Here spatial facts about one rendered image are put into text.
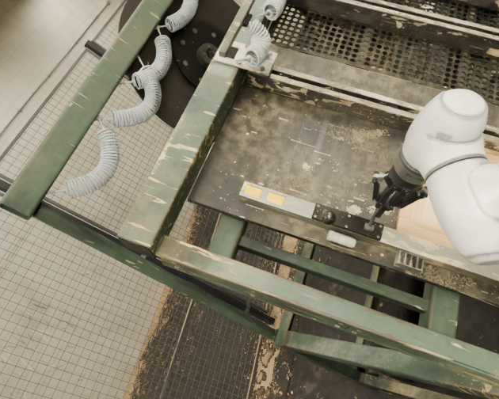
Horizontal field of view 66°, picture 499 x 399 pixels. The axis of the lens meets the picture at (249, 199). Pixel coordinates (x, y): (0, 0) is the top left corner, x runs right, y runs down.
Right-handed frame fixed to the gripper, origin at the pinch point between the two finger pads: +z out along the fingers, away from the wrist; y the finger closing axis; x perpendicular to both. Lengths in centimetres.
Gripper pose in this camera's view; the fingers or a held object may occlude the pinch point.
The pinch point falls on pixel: (382, 207)
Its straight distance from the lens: 104.3
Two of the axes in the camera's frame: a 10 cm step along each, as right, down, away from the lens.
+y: 9.4, 3.1, -1.3
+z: -0.1, 4.3, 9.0
